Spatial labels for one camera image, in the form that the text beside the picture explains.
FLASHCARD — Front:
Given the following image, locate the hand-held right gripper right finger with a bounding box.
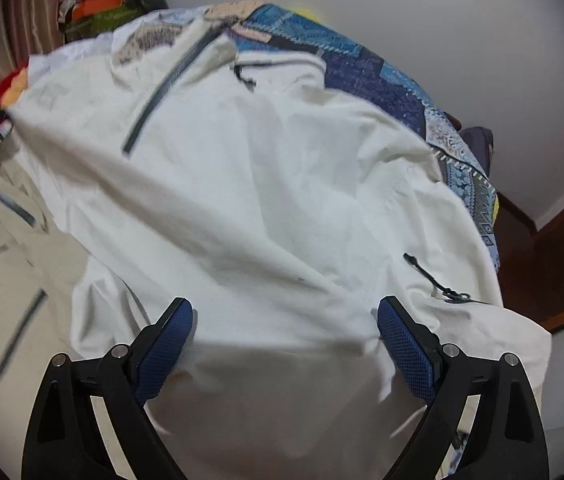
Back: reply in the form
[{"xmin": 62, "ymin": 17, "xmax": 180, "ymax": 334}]
[{"xmin": 377, "ymin": 295, "xmax": 550, "ymax": 480}]

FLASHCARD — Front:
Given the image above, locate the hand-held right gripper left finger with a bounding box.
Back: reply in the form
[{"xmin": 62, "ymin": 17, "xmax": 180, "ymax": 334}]
[{"xmin": 21, "ymin": 297, "xmax": 197, "ymax": 480}]

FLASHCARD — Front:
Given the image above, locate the white zip jacket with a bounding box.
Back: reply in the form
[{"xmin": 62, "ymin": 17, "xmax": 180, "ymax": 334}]
[{"xmin": 0, "ymin": 7, "xmax": 555, "ymax": 480}]

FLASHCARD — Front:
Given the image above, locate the brown striped curtain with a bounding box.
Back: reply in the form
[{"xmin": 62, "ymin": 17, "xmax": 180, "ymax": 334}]
[{"xmin": 0, "ymin": 0, "xmax": 70, "ymax": 106}]

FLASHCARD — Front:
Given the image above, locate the green cloth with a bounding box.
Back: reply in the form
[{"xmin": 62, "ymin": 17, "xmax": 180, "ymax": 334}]
[{"xmin": 64, "ymin": 10, "xmax": 138, "ymax": 41}]

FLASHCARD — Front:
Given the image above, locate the orange cloth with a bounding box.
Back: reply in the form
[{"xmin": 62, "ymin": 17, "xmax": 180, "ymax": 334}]
[{"xmin": 72, "ymin": 0, "xmax": 133, "ymax": 21}]

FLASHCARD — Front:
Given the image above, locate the white cloth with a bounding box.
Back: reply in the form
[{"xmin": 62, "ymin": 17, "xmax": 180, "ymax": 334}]
[{"xmin": 27, "ymin": 10, "xmax": 203, "ymax": 81}]

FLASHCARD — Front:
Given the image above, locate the brown wooden furniture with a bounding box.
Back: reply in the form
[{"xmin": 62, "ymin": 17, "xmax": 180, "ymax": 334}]
[{"xmin": 492, "ymin": 160, "xmax": 564, "ymax": 333}]

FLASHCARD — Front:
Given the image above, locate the dark purple cloth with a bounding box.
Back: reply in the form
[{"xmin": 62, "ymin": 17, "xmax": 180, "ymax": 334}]
[{"xmin": 454, "ymin": 115, "xmax": 495, "ymax": 176}]

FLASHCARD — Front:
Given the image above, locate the blue patchwork quilt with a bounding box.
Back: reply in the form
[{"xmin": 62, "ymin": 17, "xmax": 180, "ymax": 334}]
[{"xmin": 117, "ymin": 2, "xmax": 505, "ymax": 273}]

